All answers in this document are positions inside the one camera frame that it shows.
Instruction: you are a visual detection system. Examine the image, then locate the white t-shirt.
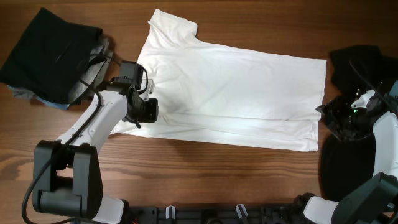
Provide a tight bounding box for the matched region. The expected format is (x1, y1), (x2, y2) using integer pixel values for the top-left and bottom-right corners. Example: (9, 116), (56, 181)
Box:
(113, 10), (326, 152)

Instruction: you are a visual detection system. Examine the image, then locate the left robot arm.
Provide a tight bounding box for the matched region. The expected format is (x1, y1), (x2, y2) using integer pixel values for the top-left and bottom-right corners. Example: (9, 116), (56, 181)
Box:
(22, 61), (158, 223)

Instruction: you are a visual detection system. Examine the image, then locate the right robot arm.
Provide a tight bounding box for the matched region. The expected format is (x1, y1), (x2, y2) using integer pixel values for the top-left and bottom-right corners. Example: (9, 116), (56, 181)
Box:
(297, 79), (397, 223)

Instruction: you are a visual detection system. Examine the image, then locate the black unfolded garment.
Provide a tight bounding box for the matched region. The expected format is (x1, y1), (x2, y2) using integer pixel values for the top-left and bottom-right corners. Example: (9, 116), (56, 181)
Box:
(320, 45), (397, 202)

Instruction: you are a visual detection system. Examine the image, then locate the blue folded shirt in stack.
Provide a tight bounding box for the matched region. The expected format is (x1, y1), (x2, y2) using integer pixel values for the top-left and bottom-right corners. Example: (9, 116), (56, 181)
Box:
(36, 96), (70, 110)

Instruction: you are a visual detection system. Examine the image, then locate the black folded shirt on stack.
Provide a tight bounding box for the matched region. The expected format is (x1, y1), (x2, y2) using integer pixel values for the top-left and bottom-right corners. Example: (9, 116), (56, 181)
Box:
(1, 8), (103, 104)

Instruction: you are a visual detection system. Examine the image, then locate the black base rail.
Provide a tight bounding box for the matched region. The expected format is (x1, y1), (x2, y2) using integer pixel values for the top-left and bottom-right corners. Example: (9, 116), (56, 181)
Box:
(130, 204), (311, 224)

